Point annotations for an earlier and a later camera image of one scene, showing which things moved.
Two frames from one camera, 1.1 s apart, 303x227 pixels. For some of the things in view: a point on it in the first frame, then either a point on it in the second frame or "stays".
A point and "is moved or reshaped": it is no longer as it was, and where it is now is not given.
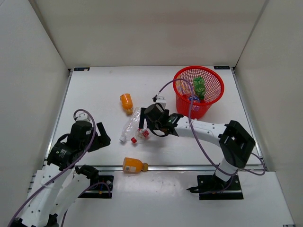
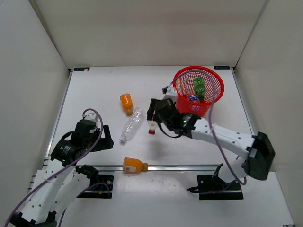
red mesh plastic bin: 208,86 stays
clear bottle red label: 145,133 is moved or reshaped
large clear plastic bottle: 132,126 stays
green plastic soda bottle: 199,84 stays
